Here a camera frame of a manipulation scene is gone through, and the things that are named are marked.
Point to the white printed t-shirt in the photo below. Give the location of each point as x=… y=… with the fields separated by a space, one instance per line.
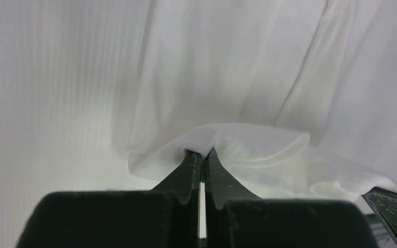
x=299 y=97

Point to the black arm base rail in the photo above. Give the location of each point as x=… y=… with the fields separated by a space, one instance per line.
x=384 y=205

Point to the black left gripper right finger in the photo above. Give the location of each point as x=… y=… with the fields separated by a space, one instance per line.
x=236 y=217

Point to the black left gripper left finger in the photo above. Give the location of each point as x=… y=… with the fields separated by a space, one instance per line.
x=165 y=216

